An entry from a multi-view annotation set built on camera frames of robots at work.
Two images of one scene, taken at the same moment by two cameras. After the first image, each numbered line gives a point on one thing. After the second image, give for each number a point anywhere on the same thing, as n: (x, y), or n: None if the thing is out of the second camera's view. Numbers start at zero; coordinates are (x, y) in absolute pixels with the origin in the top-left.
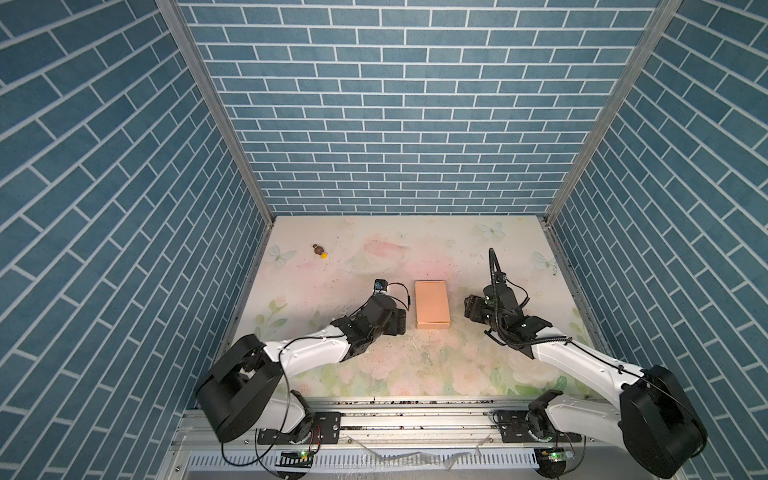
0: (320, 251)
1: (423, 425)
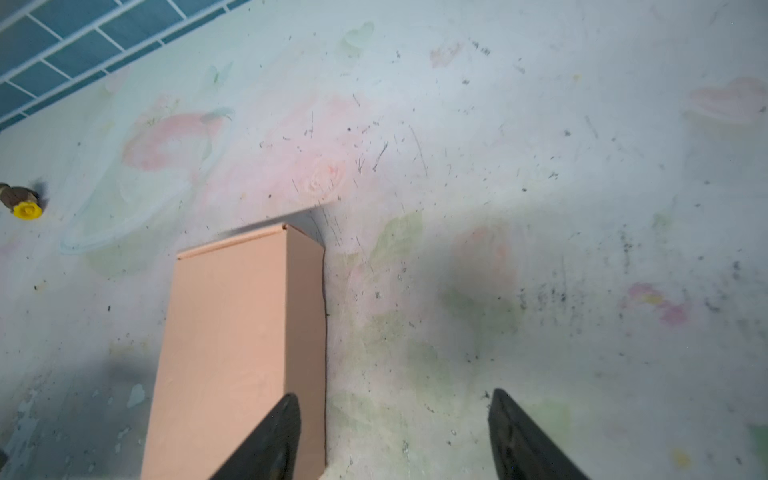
0: (23, 202)
1: None
